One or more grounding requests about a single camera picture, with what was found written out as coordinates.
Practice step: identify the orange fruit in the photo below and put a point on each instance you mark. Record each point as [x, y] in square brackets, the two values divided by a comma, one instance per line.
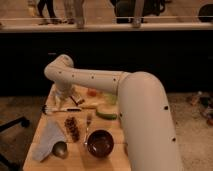
[92, 92]

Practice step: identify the metal fork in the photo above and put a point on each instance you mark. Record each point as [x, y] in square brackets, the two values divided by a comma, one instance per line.
[88, 122]

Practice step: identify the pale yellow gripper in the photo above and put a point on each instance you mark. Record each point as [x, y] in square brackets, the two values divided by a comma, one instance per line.
[60, 98]

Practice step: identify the dark purple bowl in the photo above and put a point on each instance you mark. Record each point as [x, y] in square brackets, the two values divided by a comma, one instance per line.
[100, 143]

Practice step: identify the black marker pen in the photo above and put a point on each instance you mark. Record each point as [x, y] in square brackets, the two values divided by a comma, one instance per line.
[73, 100]

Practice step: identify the grey folded cloth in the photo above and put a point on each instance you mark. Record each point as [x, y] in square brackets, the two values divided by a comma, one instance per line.
[51, 134]

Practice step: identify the green chili pepper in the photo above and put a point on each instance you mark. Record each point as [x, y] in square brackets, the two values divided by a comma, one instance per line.
[106, 115]

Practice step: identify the black whiteboard eraser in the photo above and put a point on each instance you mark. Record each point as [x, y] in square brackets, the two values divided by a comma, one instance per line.
[78, 98]

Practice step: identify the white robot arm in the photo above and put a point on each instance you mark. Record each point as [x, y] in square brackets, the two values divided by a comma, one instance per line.
[146, 120]

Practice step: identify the white dish brush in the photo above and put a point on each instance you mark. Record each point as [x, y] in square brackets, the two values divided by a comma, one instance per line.
[49, 110]

